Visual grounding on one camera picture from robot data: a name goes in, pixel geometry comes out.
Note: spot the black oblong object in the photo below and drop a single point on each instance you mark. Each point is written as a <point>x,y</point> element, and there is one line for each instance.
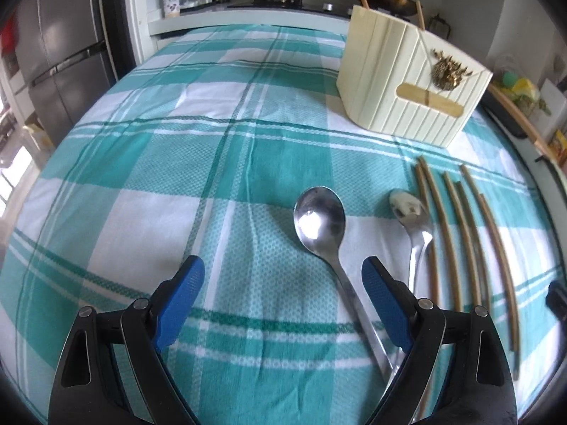
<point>509,126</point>

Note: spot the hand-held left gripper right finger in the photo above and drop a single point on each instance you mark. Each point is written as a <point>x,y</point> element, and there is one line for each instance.
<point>385,301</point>

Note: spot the cream ribbed utensil holder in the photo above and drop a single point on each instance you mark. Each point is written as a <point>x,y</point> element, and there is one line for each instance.
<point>398,75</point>

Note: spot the group of wooden chopsticks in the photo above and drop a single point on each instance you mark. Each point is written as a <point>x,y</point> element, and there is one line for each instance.
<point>499,252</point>

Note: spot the yellow snack packet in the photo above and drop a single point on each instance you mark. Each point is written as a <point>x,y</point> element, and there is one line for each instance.
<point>559,146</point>

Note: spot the yellow green bag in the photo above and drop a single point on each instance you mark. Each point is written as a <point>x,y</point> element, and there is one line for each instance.
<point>522,88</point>

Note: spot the white box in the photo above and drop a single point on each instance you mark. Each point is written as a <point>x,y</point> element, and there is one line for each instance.
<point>553,106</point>

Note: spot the small steel spoon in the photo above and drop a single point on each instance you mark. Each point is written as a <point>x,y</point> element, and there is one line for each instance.
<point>405,206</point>

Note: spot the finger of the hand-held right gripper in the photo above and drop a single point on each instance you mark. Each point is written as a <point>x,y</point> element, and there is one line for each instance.
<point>559,301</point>

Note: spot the white label spice jar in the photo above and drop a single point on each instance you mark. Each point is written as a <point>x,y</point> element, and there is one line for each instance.
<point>170,6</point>

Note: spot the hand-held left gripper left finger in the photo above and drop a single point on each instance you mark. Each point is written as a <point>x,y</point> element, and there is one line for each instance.
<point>181,301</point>

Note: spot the wooden cutting board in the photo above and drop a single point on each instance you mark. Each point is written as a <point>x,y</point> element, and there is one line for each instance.
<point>518,117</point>

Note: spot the grey refrigerator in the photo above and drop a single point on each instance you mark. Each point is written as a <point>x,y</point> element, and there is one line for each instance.
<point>66,53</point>

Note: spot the teal plaid tablecloth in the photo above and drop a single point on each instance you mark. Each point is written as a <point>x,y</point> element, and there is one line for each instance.
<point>177,141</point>

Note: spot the large steel spoon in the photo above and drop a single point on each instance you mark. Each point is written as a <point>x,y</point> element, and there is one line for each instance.
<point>319,221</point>

